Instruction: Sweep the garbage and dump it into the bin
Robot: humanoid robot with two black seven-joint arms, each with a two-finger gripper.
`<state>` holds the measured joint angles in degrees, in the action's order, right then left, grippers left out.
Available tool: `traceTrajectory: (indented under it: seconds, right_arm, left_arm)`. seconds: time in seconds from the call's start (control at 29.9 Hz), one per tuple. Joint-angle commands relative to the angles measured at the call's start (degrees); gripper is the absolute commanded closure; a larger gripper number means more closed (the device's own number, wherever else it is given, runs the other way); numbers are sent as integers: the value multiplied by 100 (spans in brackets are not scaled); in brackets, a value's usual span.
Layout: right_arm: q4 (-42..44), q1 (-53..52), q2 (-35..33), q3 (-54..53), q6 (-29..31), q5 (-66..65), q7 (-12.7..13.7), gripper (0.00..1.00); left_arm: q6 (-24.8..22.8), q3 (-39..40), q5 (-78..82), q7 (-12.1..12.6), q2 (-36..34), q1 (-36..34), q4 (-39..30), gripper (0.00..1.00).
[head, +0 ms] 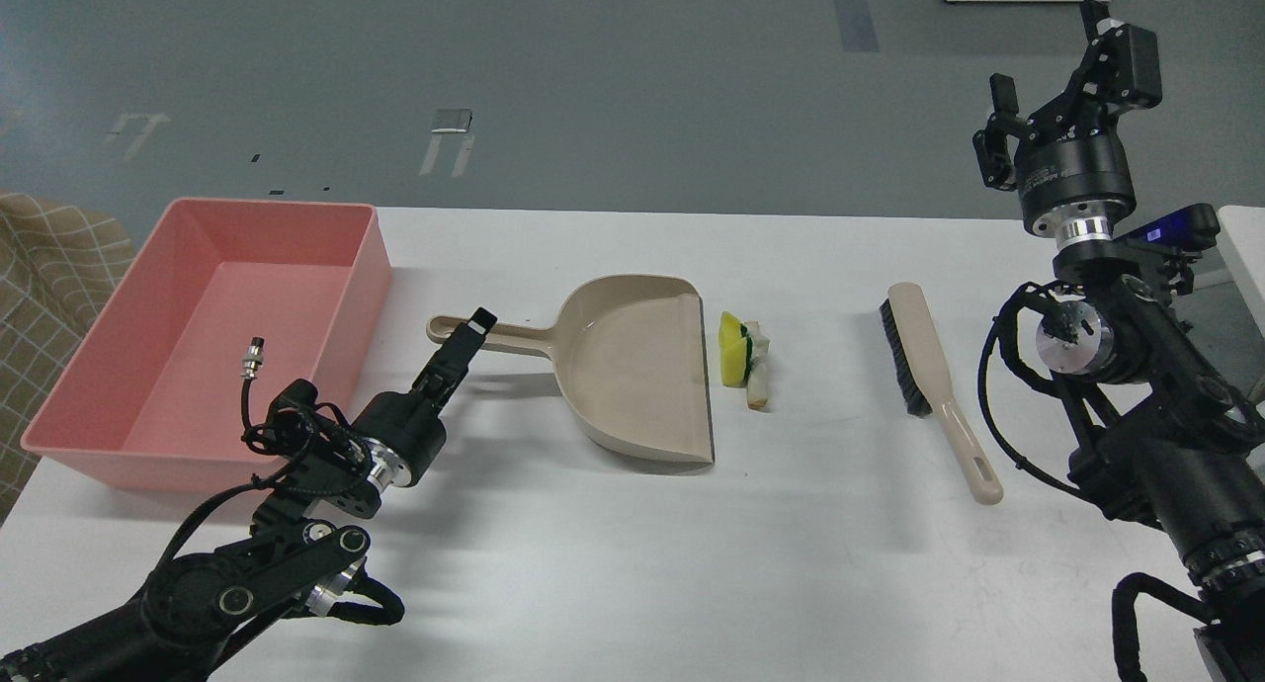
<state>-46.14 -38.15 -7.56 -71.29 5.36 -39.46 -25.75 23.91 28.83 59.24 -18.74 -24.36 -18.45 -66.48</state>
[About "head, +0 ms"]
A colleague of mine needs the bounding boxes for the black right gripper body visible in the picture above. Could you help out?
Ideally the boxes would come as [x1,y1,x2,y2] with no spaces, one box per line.
[974,109,1136,240]

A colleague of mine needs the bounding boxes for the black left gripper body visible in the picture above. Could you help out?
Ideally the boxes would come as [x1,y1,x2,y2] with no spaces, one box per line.
[352,367,452,487]

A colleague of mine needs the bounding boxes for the beige plastic dustpan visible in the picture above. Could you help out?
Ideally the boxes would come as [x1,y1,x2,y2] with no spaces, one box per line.
[482,275,716,466]

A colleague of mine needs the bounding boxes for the beige hand brush black bristles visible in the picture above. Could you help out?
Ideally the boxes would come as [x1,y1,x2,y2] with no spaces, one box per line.
[880,282,1004,506]

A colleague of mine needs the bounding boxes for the yellow green sponge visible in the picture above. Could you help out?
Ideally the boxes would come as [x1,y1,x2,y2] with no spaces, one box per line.
[717,311,754,386]

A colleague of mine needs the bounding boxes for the white paper scrap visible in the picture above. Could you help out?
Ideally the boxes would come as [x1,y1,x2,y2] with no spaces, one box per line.
[743,320,770,411]

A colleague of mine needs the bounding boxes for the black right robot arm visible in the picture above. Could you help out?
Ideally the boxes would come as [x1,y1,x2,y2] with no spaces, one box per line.
[972,0,1264,681]

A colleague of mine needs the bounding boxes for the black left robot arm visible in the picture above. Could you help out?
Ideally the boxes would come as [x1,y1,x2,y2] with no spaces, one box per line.
[3,307,497,681]

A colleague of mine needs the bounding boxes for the pink plastic bin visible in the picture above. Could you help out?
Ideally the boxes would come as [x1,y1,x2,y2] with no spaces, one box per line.
[20,199,391,493]

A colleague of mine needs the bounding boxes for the white side table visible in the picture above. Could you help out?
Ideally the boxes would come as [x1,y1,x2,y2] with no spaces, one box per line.
[1217,205,1265,337]

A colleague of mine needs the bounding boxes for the beige checkered cloth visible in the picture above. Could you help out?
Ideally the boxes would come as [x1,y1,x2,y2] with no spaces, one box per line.
[1,190,135,519]

